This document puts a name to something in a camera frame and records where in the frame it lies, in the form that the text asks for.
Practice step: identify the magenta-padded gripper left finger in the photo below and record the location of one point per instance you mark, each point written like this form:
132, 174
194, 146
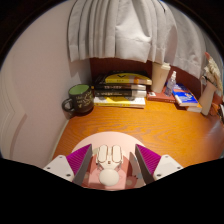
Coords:
61, 166

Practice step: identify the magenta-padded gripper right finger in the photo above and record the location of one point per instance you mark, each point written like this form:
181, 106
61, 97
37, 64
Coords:
164, 166

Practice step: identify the white computer mouse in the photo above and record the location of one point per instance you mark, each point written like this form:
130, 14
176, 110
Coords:
109, 160

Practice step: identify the round pink mouse pad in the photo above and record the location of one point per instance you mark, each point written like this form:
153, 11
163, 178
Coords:
106, 138

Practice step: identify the red-brown book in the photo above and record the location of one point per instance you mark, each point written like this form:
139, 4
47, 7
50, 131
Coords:
159, 97

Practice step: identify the dark mug with green inside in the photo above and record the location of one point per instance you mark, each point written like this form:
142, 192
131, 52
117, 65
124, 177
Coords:
81, 100

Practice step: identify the blue book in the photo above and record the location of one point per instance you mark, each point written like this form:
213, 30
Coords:
185, 96

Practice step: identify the yellow and white book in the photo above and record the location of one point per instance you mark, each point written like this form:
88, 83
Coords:
120, 101

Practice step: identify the white ceramic pitcher vase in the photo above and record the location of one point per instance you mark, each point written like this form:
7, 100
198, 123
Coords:
206, 98

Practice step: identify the clear spray bottle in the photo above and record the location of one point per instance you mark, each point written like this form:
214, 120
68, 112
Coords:
170, 85

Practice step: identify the cream lidded tumbler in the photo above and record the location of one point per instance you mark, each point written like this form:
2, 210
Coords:
159, 78

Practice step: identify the yellow and black book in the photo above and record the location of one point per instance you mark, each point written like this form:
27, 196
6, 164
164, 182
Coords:
126, 79

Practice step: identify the white curtain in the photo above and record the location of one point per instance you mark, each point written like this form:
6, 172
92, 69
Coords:
126, 30

